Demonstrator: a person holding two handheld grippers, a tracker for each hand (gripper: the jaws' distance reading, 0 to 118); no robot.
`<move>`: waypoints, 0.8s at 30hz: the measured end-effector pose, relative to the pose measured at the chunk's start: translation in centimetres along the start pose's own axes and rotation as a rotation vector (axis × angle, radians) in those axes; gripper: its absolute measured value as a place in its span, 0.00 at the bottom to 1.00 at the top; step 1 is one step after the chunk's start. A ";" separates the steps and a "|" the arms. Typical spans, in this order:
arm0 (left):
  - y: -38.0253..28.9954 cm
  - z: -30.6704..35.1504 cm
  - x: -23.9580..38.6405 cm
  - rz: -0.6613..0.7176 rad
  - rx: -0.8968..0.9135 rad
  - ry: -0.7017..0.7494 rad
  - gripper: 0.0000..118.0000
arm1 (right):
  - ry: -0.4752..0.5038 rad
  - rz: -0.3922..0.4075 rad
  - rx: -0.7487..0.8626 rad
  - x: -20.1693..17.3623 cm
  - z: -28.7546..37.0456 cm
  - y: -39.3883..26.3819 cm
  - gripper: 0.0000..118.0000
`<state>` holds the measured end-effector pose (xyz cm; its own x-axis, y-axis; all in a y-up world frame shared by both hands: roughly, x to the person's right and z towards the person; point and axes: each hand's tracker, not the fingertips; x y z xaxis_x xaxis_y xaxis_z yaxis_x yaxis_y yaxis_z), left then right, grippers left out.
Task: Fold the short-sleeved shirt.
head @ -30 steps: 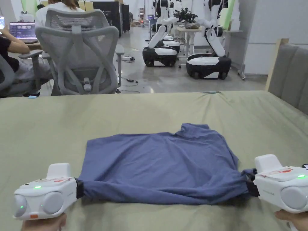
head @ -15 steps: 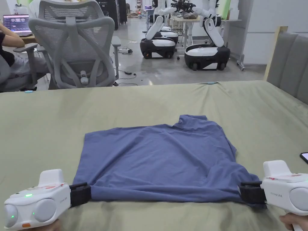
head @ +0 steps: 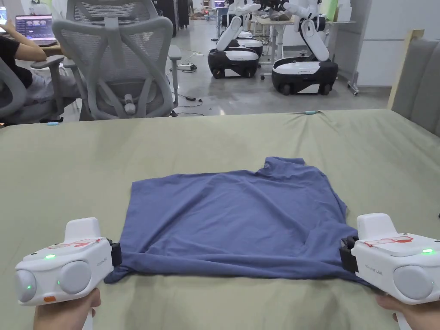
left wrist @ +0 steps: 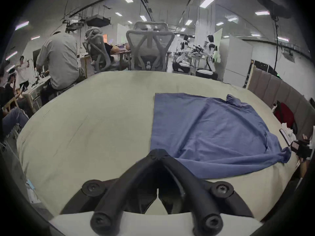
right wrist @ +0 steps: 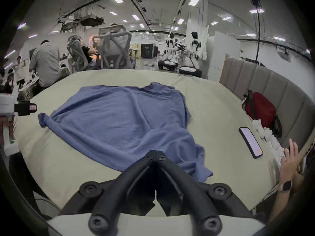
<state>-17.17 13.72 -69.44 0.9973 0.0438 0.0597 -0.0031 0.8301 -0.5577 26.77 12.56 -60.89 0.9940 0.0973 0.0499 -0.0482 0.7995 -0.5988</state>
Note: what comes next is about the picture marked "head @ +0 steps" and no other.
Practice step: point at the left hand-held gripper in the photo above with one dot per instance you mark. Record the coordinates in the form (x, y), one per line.
(79, 264)

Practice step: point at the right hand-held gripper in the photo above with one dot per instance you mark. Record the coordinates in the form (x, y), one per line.
(388, 264)

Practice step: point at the dark blue shirt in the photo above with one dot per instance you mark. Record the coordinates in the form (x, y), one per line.
(233, 220)

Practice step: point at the person's left hand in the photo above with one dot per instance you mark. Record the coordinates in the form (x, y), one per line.
(65, 314)

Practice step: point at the person's right hand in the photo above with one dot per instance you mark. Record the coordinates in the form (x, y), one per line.
(412, 316)

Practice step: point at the bed with pale green sheet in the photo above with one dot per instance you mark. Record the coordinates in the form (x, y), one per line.
(68, 172)

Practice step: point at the grey padded headboard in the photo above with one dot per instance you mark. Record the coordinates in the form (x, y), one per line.
(417, 82)

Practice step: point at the white and black wheeled robot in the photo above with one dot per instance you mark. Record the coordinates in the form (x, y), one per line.
(232, 51)
(307, 62)

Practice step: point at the white power strip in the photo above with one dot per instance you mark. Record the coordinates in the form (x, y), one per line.
(185, 66)

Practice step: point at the open laptop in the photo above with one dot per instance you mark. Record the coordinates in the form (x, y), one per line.
(34, 29)

